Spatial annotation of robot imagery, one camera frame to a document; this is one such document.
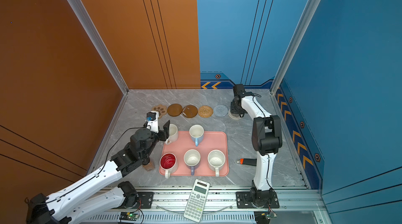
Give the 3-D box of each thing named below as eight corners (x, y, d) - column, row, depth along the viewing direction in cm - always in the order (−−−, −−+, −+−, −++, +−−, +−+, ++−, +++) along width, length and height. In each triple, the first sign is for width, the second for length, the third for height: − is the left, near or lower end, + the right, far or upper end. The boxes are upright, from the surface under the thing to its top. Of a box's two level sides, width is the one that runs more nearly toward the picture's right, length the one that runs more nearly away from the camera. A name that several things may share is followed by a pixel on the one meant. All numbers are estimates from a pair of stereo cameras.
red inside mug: (160, 179, 81) (156, 174, 75) (164, 158, 88) (160, 153, 81) (176, 179, 81) (173, 174, 75) (178, 158, 87) (176, 153, 81)
